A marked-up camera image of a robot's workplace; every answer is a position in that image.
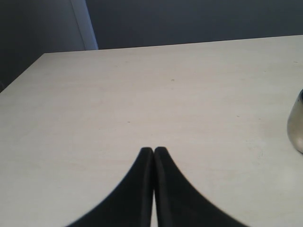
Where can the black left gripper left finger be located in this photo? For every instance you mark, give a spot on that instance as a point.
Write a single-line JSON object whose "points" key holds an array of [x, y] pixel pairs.
{"points": [[130, 203]]}

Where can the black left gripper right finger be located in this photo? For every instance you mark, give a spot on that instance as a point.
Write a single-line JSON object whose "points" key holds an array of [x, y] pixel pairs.
{"points": [[178, 203]]}

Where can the small steel cup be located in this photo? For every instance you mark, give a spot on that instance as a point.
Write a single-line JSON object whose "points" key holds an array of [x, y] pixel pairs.
{"points": [[295, 124]]}

